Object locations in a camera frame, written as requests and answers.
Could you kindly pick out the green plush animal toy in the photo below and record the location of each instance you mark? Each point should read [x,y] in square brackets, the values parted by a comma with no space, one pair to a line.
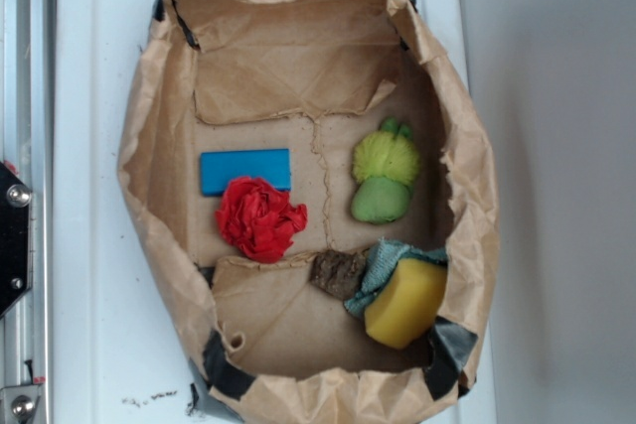
[386,164]

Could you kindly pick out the brown paper bag container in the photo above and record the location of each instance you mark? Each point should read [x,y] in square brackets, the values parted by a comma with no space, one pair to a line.
[314,77]

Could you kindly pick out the red crumpled paper ball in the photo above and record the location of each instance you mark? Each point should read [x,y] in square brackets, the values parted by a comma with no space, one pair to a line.
[259,220]

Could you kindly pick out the brown bark chunk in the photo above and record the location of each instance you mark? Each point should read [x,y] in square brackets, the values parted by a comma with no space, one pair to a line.
[338,273]

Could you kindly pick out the teal cloth rag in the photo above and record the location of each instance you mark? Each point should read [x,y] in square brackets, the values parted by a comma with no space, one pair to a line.
[381,262]

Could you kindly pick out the blue rectangular block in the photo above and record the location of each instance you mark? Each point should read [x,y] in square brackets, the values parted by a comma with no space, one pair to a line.
[218,168]

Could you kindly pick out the yellow sponge block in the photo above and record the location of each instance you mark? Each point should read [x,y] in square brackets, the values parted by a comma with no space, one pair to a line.
[408,305]

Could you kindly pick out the black metal bracket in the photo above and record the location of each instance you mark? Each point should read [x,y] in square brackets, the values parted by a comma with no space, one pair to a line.
[15,240]

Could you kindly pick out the aluminium frame rail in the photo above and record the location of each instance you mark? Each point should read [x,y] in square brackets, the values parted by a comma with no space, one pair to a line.
[27,107]

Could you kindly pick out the silver corner bracket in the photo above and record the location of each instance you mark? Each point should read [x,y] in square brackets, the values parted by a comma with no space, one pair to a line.
[19,404]

